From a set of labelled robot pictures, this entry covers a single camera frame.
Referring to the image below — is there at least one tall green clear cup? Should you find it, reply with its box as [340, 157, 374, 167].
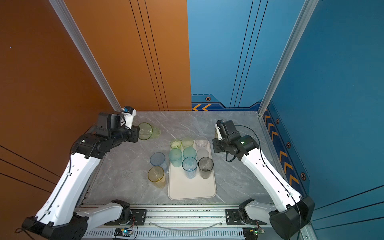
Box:
[139, 123, 161, 141]

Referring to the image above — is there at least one dark smoke grey cup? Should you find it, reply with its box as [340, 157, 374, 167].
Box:
[198, 157, 214, 179]

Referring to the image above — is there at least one teal cup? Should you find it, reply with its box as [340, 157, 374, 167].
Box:
[169, 149, 183, 168]
[183, 147, 197, 159]

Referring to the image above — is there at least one green dotted textured cup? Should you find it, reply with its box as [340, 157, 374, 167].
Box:
[182, 137, 194, 149]

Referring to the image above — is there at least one tall grey-blue cup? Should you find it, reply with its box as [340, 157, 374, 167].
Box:
[182, 157, 198, 179]

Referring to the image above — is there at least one small green clear glass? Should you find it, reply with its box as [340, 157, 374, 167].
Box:
[170, 139, 182, 150]

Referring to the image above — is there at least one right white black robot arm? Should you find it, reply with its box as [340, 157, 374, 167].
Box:
[213, 136, 315, 240]

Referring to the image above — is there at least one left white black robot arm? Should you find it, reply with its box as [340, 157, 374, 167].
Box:
[15, 126, 140, 240]

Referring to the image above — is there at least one white rectangular plastic tray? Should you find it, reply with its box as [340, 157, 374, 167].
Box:
[168, 140, 217, 201]

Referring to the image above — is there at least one tall blue clear cup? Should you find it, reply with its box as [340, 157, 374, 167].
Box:
[150, 152, 168, 172]

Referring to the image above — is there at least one yellow cup left front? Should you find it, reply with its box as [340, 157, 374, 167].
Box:
[147, 166, 166, 189]

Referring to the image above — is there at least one right green circuit board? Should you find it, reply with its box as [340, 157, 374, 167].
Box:
[243, 228, 265, 240]

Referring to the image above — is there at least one green circuit board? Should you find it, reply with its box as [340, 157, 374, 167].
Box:
[243, 228, 265, 240]
[113, 228, 135, 239]

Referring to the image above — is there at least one left green circuit board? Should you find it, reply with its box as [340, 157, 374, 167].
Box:
[113, 228, 135, 239]

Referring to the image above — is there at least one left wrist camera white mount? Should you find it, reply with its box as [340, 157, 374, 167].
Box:
[97, 106, 137, 130]

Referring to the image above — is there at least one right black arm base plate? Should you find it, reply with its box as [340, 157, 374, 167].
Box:
[225, 209, 267, 226]

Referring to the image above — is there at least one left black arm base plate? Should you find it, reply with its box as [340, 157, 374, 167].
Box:
[104, 209, 147, 226]

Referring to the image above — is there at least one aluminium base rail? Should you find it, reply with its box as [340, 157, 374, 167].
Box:
[53, 203, 319, 240]

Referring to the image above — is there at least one left aluminium corner post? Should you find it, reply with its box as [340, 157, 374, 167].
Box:
[49, 0, 122, 112]

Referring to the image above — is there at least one aluminium corner post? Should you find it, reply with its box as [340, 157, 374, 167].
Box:
[258, 0, 319, 117]
[49, 0, 122, 112]

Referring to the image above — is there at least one right aluminium corner post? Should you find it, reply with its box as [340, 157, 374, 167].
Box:
[258, 0, 319, 117]

